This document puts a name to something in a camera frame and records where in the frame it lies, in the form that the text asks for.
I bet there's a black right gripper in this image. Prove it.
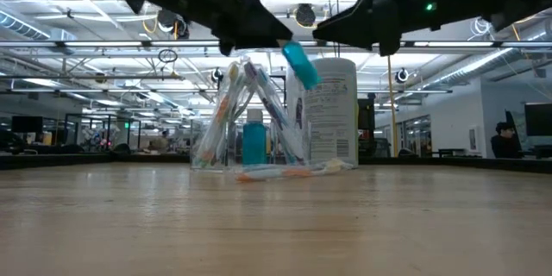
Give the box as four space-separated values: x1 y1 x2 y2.
312 0 458 57

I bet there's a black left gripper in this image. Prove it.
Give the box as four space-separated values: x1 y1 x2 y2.
172 0 294 57

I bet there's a teal mouthwash bottle white cap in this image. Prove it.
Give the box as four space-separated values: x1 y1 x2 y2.
278 39 323 91
241 109 268 166

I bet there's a purple toothbrush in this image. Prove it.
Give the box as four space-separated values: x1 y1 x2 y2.
242 60 305 166

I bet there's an orange toothbrush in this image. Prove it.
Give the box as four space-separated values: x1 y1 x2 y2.
193 62 241 169
235 158 355 183

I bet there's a white wipes canister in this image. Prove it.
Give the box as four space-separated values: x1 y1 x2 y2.
286 57 360 168

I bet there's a person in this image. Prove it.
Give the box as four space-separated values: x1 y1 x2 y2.
490 121 525 160
153 129 172 152

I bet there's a dark computer monitor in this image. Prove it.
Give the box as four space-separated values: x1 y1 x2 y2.
11 115 44 134
524 102 552 137

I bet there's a yellow cable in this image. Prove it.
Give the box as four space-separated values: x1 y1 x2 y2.
386 54 399 157

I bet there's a wall picture frame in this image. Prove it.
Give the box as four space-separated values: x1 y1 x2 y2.
467 125 480 153

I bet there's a black aluminium table frame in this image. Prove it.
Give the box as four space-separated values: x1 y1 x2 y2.
0 153 552 174

